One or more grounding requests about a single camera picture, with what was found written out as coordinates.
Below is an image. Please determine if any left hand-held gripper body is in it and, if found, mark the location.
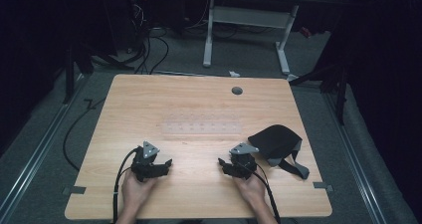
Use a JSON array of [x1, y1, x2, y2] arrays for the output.
[[130, 140, 161, 183]]

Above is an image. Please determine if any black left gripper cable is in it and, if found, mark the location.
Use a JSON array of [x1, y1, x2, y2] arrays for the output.
[[111, 146, 141, 224]]

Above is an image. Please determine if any black stand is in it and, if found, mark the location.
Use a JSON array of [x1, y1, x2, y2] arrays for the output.
[[288, 44, 352, 125], [61, 41, 135, 106]]

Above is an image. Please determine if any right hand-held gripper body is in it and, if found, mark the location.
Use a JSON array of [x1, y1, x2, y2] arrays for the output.
[[228, 142, 260, 180]]

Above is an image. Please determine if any bundle of black cables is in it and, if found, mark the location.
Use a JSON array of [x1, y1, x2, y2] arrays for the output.
[[113, 0, 170, 76]]

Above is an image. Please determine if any white-framed desk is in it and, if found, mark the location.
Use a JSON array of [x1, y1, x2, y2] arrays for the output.
[[201, 0, 343, 77]]

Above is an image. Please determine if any person's right hand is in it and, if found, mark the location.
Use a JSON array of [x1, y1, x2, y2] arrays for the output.
[[233, 172, 267, 209]]

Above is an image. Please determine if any person's left hand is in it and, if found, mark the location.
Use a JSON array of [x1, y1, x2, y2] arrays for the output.
[[120, 175, 157, 215]]

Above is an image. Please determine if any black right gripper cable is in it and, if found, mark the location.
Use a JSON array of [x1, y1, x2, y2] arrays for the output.
[[252, 163, 282, 224]]

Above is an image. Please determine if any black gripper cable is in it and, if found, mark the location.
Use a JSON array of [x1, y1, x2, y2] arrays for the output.
[[111, 146, 141, 224], [252, 163, 282, 224]]

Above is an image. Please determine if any clear plastic sheet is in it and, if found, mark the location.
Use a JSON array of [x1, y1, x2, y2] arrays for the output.
[[160, 112, 243, 136]]

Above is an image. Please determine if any metal floor rail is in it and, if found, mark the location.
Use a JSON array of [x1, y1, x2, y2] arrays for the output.
[[322, 91, 388, 224], [0, 73, 88, 223]]

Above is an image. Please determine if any black floor cable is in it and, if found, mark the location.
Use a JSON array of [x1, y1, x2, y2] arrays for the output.
[[62, 98, 107, 172]]

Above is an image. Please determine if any grey tape piece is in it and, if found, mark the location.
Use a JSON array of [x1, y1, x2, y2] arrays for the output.
[[313, 181, 334, 193]]

